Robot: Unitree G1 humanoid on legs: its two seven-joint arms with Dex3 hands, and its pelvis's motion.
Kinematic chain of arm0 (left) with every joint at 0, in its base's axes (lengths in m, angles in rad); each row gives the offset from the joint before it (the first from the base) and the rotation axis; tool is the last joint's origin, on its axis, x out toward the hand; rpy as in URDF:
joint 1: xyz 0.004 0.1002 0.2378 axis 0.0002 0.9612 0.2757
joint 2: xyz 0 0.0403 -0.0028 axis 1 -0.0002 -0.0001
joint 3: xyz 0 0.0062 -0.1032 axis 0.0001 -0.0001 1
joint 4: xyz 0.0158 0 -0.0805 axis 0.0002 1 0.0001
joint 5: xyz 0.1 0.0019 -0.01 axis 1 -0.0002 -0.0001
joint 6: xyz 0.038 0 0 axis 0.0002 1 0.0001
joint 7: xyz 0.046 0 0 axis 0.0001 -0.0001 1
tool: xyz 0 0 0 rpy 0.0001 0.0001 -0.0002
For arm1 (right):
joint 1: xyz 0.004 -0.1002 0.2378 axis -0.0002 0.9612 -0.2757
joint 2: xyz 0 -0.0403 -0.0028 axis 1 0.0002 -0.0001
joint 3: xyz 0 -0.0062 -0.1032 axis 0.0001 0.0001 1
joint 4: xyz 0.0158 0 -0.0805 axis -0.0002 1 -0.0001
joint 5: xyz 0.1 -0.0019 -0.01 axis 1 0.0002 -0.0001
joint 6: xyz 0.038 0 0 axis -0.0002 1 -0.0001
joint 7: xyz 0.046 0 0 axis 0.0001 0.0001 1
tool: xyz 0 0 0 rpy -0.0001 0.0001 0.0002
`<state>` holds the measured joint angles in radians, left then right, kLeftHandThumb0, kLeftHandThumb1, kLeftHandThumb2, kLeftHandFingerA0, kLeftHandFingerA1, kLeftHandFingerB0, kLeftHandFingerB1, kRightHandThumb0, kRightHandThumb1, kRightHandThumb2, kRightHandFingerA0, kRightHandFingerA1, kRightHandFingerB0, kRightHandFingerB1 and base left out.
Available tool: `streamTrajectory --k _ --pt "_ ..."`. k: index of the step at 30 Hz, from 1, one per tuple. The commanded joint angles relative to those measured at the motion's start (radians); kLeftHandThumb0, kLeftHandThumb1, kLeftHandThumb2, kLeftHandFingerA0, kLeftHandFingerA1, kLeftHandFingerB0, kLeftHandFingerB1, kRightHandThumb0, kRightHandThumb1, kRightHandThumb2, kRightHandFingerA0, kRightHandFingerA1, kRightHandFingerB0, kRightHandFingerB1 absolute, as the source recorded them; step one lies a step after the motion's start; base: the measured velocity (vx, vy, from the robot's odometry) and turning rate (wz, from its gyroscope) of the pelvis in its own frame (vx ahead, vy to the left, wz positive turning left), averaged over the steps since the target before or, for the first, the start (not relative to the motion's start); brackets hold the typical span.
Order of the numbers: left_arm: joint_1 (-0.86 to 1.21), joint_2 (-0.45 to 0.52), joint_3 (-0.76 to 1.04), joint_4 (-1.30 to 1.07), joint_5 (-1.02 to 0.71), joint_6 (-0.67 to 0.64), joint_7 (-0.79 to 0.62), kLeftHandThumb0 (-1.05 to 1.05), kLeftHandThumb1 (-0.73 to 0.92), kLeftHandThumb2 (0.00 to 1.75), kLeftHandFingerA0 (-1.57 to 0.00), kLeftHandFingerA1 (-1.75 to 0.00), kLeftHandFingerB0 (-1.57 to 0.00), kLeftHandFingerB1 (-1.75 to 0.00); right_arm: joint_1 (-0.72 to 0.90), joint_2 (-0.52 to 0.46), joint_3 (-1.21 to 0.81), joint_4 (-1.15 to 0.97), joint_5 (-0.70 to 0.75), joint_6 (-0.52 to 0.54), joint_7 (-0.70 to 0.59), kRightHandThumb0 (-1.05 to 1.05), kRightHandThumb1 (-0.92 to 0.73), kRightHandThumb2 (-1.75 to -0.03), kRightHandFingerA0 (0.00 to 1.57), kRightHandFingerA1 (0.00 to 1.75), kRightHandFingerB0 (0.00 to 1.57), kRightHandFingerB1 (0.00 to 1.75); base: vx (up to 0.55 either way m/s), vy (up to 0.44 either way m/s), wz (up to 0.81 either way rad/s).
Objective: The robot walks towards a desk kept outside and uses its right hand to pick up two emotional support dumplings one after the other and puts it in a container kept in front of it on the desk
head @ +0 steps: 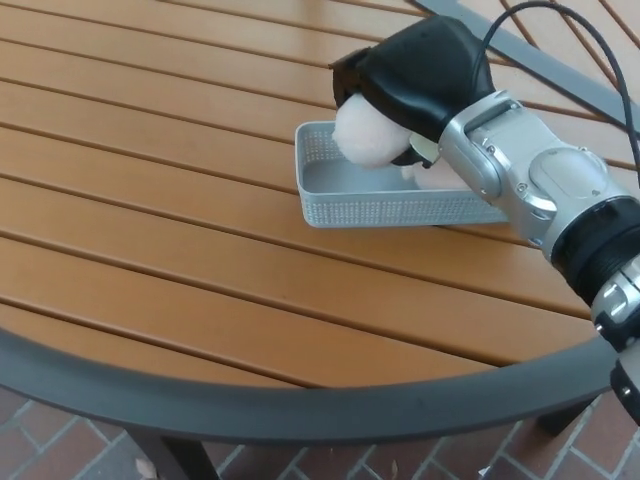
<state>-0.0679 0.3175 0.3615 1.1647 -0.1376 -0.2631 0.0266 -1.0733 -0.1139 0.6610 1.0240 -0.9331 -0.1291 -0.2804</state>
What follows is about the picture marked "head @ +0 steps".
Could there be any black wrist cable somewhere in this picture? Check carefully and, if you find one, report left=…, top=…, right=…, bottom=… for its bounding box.
left=479, top=0, right=640, bottom=186

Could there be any grey perforated plastic basket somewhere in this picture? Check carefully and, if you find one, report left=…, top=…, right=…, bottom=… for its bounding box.
left=294, top=119, right=511, bottom=231

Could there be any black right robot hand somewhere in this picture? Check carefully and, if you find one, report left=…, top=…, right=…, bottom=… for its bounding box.
left=328, top=14, right=496, bottom=169

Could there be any pink plush dumpling smiling face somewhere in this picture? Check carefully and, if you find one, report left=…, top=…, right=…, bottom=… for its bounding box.
left=399, top=162, right=469, bottom=192

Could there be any dark grey table leg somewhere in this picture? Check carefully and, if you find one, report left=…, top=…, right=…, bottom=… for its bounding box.
left=536, top=397, right=596, bottom=436
left=130, top=434, right=211, bottom=480

